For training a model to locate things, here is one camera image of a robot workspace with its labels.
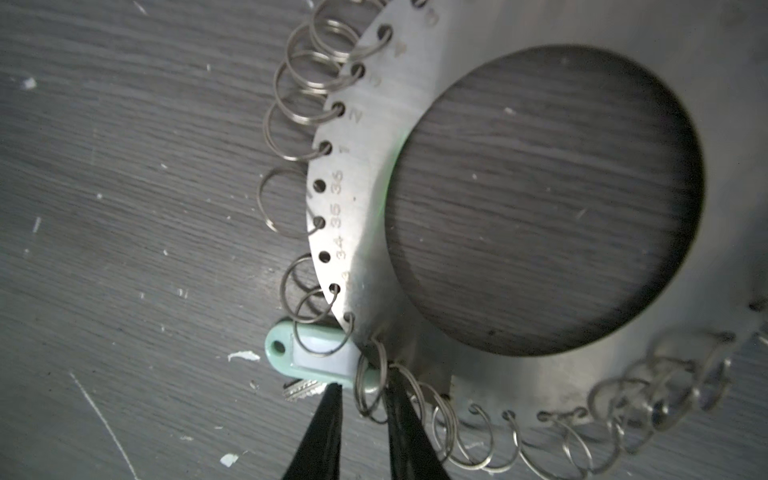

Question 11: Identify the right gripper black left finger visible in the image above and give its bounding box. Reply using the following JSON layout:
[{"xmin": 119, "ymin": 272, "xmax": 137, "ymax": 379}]
[{"xmin": 282, "ymin": 383, "xmax": 343, "ymax": 480}]

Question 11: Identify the small silver key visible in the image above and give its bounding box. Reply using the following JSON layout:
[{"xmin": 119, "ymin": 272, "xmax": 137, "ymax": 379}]
[{"xmin": 283, "ymin": 379, "xmax": 328, "ymax": 402}]

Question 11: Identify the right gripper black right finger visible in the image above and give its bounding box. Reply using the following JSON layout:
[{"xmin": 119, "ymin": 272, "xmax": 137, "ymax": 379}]
[{"xmin": 384, "ymin": 368, "xmax": 450, "ymax": 480}]

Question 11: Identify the mint green key tag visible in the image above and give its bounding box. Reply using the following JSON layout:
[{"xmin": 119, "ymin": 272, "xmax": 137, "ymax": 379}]
[{"xmin": 264, "ymin": 318, "xmax": 361, "ymax": 389}]

